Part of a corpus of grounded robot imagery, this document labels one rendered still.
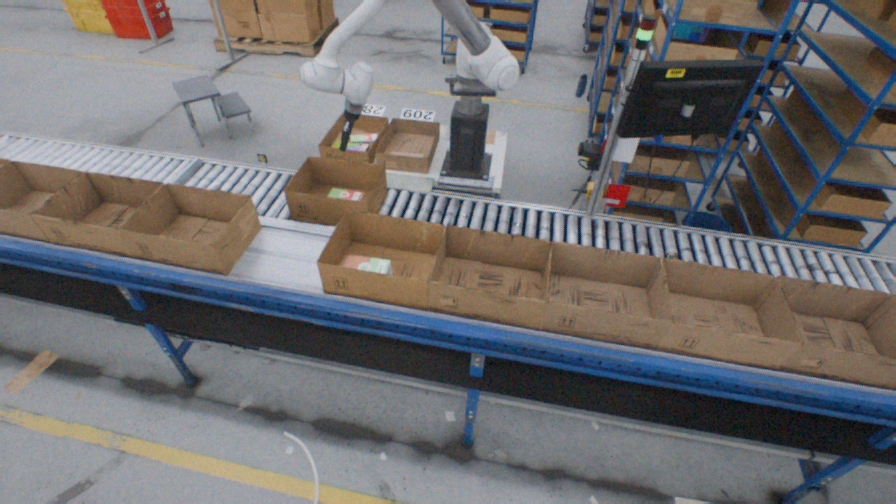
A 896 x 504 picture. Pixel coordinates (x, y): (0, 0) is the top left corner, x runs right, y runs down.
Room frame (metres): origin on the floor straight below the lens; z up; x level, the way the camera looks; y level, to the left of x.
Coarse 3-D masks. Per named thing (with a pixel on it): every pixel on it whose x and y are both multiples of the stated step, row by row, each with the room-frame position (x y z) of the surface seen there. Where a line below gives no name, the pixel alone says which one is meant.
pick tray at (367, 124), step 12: (336, 120) 2.41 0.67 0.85; (360, 120) 2.49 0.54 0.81; (372, 120) 2.48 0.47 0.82; (384, 120) 2.47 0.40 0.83; (336, 132) 2.38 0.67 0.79; (360, 132) 2.44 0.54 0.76; (372, 132) 2.44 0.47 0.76; (384, 132) 2.37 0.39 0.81; (324, 144) 2.21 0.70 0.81; (372, 144) 2.17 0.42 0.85; (324, 156) 2.13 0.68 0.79; (336, 156) 2.12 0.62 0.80; (348, 156) 2.11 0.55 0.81; (360, 156) 2.10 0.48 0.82; (372, 156) 2.14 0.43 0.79
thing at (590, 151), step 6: (582, 144) 1.84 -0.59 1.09; (588, 144) 1.84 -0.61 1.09; (594, 144) 1.85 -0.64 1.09; (582, 150) 1.81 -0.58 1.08; (588, 150) 1.81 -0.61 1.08; (594, 150) 1.81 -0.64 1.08; (582, 156) 1.81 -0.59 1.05; (588, 156) 1.80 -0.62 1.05; (594, 156) 1.80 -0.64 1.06; (600, 156) 1.79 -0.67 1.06; (588, 162) 1.82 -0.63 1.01; (594, 162) 1.81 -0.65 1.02
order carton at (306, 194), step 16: (320, 160) 1.92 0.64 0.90; (336, 160) 1.91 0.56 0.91; (304, 176) 1.85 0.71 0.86; (320, 176) 1.92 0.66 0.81; (336, 176) 1.91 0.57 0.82; (352, 176) 1.90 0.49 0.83; (368, 176) 1.88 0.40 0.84; (384, 176) 1.84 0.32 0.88; (288, 192) 1.64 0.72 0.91; (304, 192) 1.81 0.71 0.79; (320, 192) 1.85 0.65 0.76; (368, 192) 1.86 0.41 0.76; (384, 192) 1.82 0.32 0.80; (288, 208) 1.65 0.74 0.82; (304, 208) 1.63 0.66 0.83; (320, 208) 1.62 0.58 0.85; (336, 208) 1.61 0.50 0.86; (352, 208) 1.60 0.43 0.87; (368, 208) 1.59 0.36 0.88; (336, 224) 1.61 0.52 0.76
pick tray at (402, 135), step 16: (400, 128) 2.45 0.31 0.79; (416, 128) 2.44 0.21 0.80; (432, 128) 2.43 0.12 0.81; (384, 144) 2.26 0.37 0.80; (400, 144) 2.32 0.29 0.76; (416, 144) 2.33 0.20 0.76; (432, 144) 2.19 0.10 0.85; (384, 160) 2.08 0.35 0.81; (400, 160) 2.07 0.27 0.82; (416, 160) 2.06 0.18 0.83
